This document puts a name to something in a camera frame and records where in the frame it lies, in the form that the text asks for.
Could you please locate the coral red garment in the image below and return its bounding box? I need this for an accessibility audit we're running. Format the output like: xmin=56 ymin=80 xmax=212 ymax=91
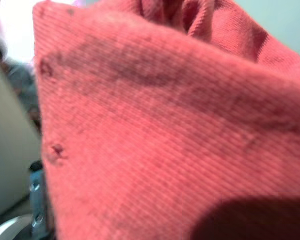
xmin=31 ymin=0 xmax=300 ymax=240

